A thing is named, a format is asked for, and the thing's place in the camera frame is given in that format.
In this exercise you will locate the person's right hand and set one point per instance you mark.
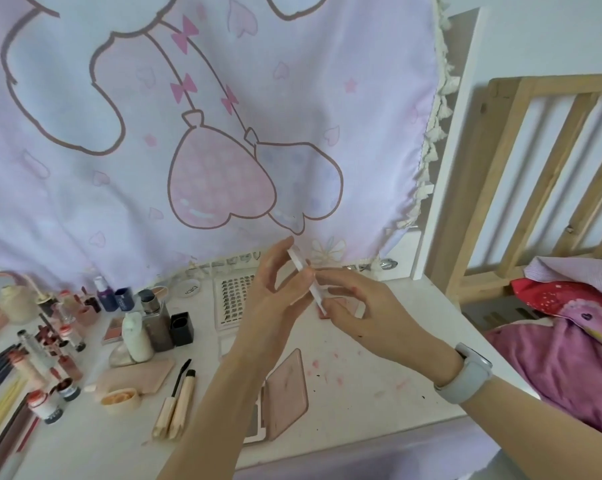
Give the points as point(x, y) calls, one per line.
point(391, 329)

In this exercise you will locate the person's left hand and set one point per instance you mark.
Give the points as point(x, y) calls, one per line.
point(266, 319)

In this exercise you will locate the paper instruction sheet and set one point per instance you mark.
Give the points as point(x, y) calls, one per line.
point(231, 299)

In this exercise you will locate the clear eyeshadow compact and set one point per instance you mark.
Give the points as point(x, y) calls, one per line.
point(306, 279)

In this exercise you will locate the pink four-pan eyeshadow palette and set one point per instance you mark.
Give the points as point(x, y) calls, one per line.
point(288, 389)

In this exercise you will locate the black square foundation cap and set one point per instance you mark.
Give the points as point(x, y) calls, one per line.
point(182, 329)

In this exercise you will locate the round white compact lid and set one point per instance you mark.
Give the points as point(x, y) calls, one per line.
point(187, 288)

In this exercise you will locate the dark foundation box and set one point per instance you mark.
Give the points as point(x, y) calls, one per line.
point(158, 329)

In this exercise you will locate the round white powder compact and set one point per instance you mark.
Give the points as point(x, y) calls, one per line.
point(161, 291)

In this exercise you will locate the cream gold tube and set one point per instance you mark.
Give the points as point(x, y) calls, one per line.
point(183, 409)

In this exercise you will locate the wooden drawer lilac front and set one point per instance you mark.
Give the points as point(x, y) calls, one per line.
point(381, 454)

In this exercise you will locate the white oval compact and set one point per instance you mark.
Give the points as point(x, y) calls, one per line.
point(138, 339)

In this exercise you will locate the navy lipstick cap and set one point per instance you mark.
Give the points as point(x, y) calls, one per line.
point(123, 299)

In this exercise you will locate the gold clear compact cap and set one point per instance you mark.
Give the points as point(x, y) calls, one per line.
point(122, 357)

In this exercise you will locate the small red blush palette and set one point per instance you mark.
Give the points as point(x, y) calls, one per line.
point(113, 330)

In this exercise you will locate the navy lipstick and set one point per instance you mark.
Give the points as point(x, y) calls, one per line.
point(105, 297)

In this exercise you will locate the peach foundation tube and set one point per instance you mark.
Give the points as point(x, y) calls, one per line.
point(121, 398)

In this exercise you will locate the dark lip glaze wand cap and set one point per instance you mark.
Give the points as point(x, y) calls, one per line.
point(92, 303)

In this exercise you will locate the pink lipstick cap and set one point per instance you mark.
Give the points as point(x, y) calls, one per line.
point(86, 315)

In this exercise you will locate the small black white bottle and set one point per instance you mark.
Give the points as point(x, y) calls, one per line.
point(73, 339)

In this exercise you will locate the brown lip gloss wand cap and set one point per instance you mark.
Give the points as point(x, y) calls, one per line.
point(70, 367)

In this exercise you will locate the small peach lip glaze tube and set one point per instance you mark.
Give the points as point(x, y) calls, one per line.
point(65, 296)

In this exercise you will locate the silver pink lipstick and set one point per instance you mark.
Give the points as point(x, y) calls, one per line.
point(62, 315)

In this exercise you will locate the black foundation bottle cap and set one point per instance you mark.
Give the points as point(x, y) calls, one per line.
point(46, 304)

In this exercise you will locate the small brown bottle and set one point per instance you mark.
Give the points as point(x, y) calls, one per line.
point(46, 409)

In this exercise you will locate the beige foundation bottle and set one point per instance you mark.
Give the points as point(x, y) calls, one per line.
point(18, 304)

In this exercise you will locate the person's right forearm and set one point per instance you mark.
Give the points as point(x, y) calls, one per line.
point(545, 439)

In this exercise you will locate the person's left forearm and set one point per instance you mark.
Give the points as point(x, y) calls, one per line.
point(216, 424)

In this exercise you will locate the white table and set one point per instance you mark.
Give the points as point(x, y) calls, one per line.
point(356, 389)

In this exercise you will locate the white smartwatch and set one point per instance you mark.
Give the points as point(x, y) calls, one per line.
point(463, 379)

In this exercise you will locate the red pink patterned garment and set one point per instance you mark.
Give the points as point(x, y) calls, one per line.
point(545, 294)

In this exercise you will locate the magenta bed sheet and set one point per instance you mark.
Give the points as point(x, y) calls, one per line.
point(555, 374)

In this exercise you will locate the lilac clothing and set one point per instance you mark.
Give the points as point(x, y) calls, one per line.
point(575, 274)

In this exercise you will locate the lilac cartoon cloth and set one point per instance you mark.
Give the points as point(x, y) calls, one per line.
point(181, 94)

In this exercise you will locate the wooden bed frame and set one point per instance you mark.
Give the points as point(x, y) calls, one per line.
point(481, 194)

